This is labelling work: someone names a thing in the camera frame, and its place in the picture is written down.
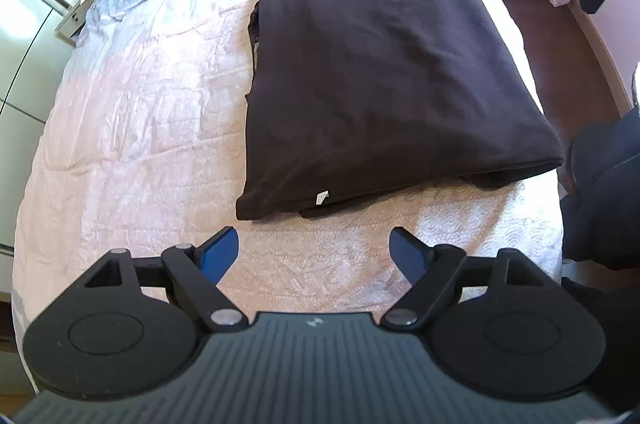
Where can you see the person's dark clothing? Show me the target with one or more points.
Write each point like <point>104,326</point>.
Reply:
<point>610,204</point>

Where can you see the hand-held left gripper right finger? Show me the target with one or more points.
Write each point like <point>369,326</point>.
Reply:
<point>407,254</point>

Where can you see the dark brown garment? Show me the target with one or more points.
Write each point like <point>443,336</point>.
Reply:
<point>380,69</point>

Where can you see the bed with pale quilted bedspread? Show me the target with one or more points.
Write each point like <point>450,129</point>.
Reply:
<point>150,114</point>

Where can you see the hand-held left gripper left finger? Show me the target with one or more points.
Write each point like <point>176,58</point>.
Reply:
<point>220,254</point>

